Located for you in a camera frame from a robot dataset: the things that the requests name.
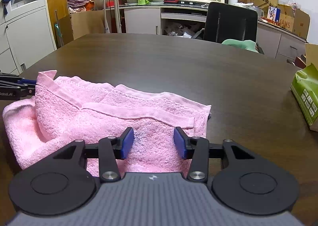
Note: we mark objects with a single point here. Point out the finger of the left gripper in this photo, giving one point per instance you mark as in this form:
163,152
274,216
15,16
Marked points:
13,87

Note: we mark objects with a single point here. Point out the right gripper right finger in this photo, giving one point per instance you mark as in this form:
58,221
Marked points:
195,148

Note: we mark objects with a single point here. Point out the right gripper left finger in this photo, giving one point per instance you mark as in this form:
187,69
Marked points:
111,149

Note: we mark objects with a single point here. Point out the pink terry towel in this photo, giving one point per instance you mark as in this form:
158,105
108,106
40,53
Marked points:
65,109

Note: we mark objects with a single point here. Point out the grey filing cabinet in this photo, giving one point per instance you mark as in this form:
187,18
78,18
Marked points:
26,34

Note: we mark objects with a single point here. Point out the large cardboard box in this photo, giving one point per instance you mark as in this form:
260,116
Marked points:
77,25

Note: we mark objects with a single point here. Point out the green cloth on chair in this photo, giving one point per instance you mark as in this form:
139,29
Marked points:
245,45

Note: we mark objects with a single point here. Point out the black office chair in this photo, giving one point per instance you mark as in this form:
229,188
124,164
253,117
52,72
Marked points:
225,21

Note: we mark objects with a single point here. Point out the cardboard boxes on counter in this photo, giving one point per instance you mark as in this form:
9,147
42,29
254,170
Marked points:
286,16

